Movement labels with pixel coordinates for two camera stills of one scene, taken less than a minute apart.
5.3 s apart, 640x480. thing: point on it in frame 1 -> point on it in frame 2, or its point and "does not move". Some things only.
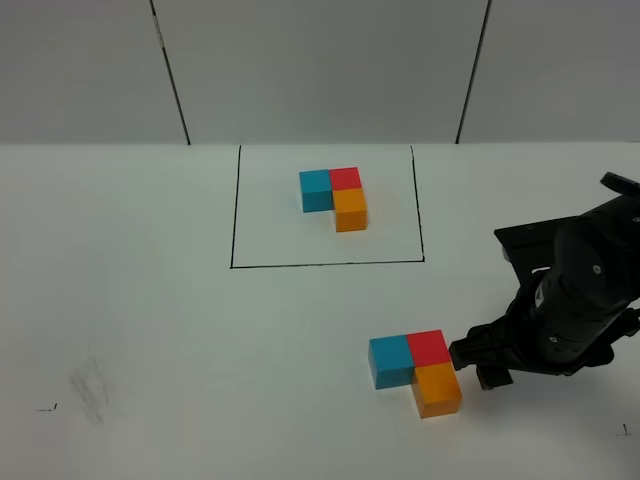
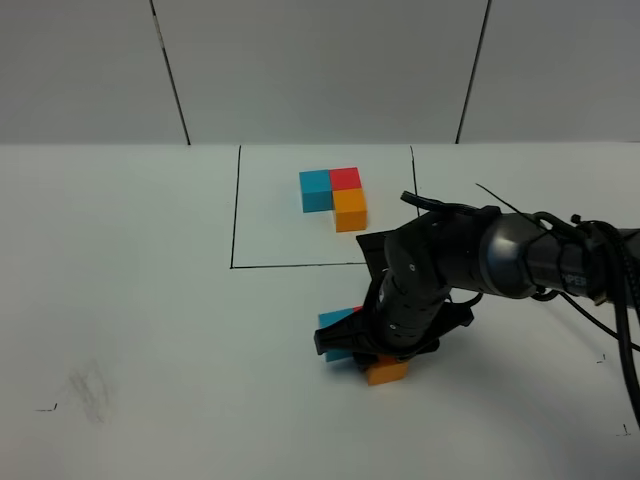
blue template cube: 316,190 does not move
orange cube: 436,389 -> 388,370
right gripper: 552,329 -> 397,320
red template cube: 345,179 does not move
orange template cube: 350,209 does not move
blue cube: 391,361 -> 329,318
